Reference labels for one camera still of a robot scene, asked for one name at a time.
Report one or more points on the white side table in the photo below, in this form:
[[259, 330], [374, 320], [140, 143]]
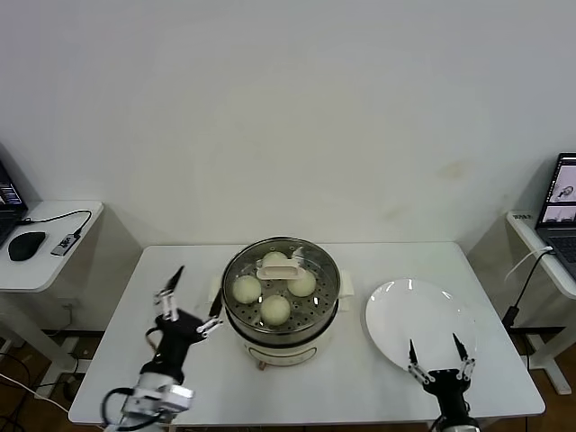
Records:
[[40, 270], [524, 229]]

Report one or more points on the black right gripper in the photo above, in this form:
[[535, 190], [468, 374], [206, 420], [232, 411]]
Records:
[[450, 389]]

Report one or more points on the perforated steel steamer basket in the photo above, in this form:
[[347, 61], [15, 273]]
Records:
[[281, 335]]

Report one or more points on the white round plate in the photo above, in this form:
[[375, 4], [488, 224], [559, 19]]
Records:
[[391, 315]]

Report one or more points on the grey usb hub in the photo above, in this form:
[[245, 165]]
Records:
[[63, 245]]

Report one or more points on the white steamed baozi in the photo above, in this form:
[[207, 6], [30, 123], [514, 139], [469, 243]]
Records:
[[303, 287], [272, 258], [275, 310], [246, 289]]

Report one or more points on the dark open laptop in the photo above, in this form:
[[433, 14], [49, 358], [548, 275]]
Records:
[[562, 202], [9, 198]]

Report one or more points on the white printed label sticker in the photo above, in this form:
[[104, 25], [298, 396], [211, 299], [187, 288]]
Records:
[[522, 216]]

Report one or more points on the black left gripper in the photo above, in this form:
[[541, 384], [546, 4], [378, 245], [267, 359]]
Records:
[[175, 337]]

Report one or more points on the white power socket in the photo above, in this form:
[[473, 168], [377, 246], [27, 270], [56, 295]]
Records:
[[74, 307]]

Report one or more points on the black computer mouse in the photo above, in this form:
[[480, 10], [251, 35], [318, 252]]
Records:
[[26, 246]]

